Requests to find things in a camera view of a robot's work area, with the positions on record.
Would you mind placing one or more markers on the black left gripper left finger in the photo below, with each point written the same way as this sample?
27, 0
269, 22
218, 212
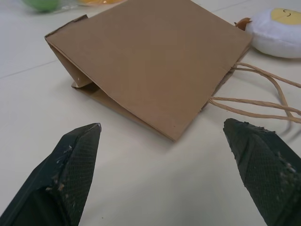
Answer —
58, 179

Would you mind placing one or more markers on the white fried egg plush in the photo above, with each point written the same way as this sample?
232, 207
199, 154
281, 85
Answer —
276, 33

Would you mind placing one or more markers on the orange yellow object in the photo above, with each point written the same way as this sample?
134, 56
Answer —
101, 2

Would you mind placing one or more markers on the brown paper bag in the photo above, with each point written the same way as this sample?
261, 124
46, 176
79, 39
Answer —
150, 68

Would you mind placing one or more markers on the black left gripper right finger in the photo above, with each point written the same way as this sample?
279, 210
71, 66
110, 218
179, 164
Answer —
265, 169

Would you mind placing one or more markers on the green round object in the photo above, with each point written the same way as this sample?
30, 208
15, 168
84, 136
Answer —
42, 4

